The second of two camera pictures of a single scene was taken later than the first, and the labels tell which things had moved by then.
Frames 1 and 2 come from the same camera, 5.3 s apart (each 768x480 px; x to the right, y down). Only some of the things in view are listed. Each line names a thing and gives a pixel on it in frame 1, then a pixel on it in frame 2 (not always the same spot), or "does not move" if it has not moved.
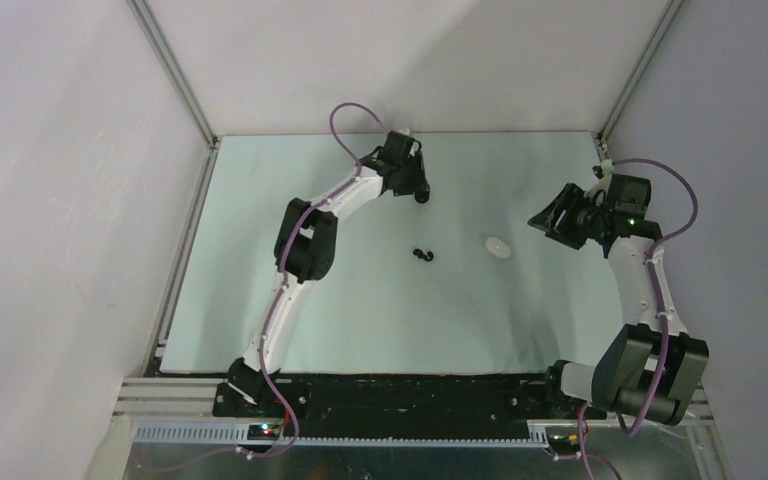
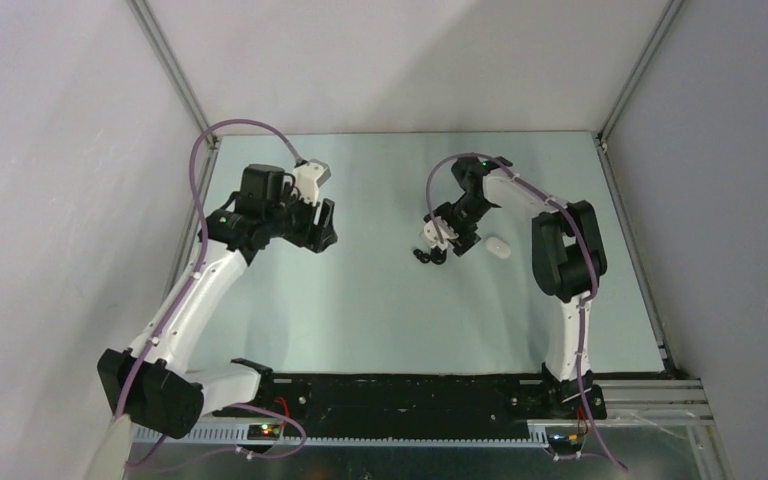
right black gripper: [571, 198] to [445, 211]
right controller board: [568, 444] does not move
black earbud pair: [420, 254] does not move
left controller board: [265, 432] does not move
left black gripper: [419, 181] to [326, 234]
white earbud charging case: [498, 247] does not move
